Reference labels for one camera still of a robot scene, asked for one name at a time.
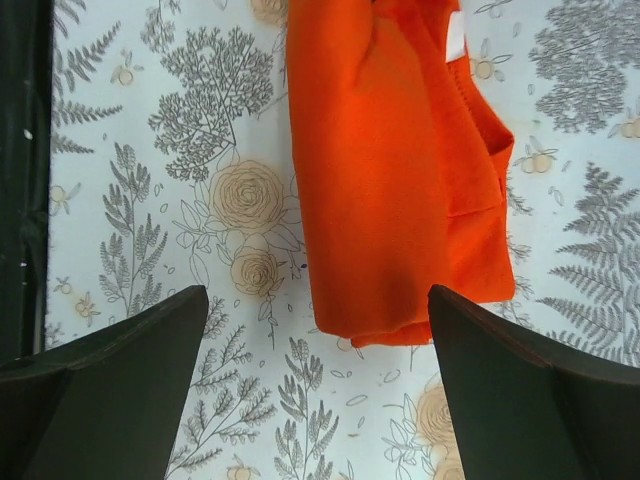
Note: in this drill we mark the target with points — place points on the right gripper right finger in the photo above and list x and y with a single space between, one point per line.
524 406

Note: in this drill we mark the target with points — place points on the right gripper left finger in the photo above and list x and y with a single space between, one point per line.
107 405

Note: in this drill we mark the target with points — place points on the orange t shirt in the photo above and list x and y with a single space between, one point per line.
401 166

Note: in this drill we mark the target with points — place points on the floral table mat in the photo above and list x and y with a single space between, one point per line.
171 167

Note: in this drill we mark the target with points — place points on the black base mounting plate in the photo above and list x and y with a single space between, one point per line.
26 97

